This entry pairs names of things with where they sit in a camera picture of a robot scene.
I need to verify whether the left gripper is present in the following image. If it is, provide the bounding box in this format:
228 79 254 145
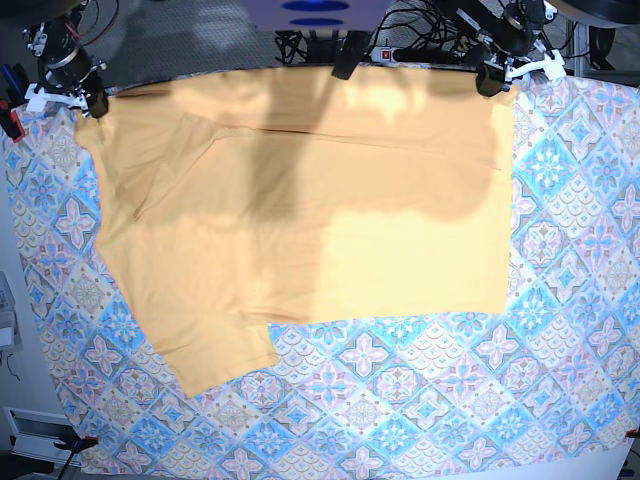
475 12 567 96

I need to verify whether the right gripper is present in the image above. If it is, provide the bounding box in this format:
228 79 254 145
25 47 109 118

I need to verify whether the yellow T-shirt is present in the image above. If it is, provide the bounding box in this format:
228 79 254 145
75 67 516 396

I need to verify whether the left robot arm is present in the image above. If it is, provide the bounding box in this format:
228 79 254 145
441 1 566 97

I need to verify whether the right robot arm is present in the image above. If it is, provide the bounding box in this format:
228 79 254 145
24 1 109 119

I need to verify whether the white power strip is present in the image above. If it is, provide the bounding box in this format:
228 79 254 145
369 46 402 64

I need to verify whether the black table clamp top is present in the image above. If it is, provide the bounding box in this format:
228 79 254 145
332 30 371 80

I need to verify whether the white box left edge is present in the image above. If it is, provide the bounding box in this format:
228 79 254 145
0 272 22 353

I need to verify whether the patterned blue tablecloth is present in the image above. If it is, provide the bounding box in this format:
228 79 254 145
1 77 639 479

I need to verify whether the orange black clamp bottom-left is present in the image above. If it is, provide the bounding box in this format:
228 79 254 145
54 435 98 454

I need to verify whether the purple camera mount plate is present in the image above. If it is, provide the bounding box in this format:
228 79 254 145
241 0 391 31

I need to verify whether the white rail bottom-left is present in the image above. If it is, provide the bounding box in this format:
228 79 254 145
3 406 76 465

